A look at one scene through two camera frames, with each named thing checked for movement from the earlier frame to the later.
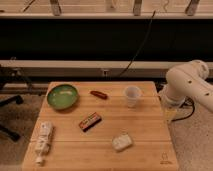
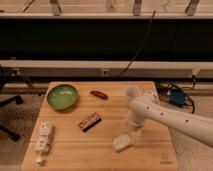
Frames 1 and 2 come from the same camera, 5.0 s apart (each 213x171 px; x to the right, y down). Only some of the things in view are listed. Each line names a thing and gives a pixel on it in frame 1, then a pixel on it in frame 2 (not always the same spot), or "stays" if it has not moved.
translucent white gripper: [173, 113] → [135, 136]
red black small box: [90, 121] stays
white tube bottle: [42, 141] stays
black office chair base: [8, 100] stays
